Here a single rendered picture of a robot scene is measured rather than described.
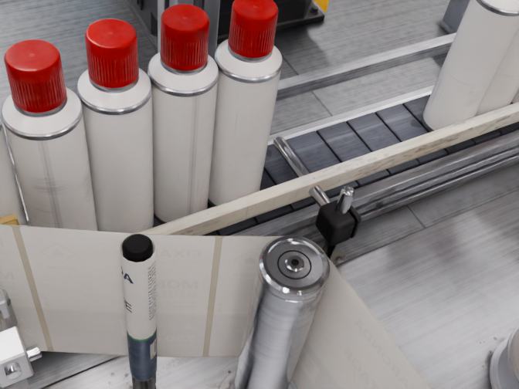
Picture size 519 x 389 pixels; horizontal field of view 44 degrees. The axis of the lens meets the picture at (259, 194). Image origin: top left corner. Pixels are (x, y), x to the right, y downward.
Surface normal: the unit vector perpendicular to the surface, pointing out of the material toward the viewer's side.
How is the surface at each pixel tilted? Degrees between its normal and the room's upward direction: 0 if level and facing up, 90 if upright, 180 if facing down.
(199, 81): 42
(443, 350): 0
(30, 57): 3
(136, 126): 90
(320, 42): 0
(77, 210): 90
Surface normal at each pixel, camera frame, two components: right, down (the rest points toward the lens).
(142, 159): 0.73, 0.57
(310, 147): 0.11, -0.64
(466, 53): -0.67, 0.51
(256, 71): 0.29, 0.08
